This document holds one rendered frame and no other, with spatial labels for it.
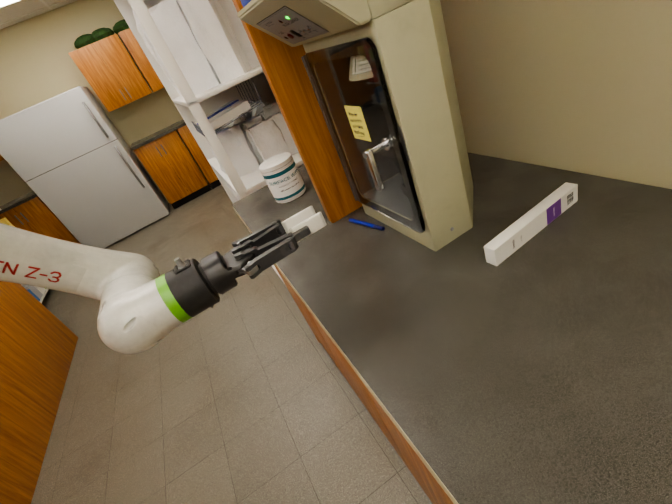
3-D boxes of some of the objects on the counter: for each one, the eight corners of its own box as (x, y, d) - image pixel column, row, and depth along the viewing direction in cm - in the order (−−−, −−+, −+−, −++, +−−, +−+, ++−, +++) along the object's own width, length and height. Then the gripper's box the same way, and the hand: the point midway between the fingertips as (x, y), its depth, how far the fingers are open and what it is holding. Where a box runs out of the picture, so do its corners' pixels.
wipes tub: (299, 183, 149) (284, 149, 141) (311, 190, 138) (295, 154, 131) (272, 199, 147) (254, 165, 139) (281, 207, 136) (263, 171, 128)
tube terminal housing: (430, 173, 114) (347, -165, 74) (517, 198, 87) (461, -314, 47) (364, 213, 109) (237, -129, 69) (436, 252, 82) (295, -272, 42)
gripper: (203, 283, 57) (329, 210, 62) (193, 245, 71) (297, 188, 76) (227, 316, 61) (344, 245, 66) (213, 274, 75) (310, 218, 80)
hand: (304, 223), depth 70 cm, fingers open, 4 cm apart
